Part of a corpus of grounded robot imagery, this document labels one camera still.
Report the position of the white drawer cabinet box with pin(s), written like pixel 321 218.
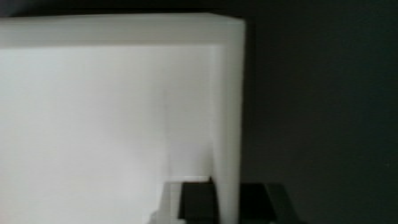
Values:
pixel 119 116

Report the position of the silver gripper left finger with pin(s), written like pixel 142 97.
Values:
pixel 188 204

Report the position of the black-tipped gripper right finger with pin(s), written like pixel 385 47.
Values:
pixel 264 204

